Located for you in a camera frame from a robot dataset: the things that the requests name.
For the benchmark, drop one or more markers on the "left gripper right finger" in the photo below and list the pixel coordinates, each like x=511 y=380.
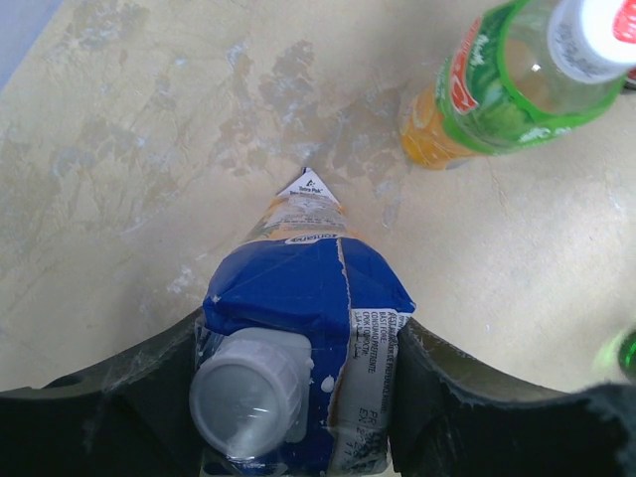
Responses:
x=453 y=415

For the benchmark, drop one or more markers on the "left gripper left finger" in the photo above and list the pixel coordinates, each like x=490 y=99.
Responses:
x=125 y=416

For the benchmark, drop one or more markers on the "blue juice carton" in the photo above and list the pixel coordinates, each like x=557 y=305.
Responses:
x=297 y=346

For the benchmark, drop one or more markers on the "green orange juice bottle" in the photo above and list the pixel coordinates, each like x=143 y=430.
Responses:
x=526 y=73

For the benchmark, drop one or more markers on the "cola glass bottle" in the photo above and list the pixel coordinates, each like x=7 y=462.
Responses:
x=630 y=80

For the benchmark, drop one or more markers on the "right green glass bottle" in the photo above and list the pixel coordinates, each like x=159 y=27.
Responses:
x=619 y=354

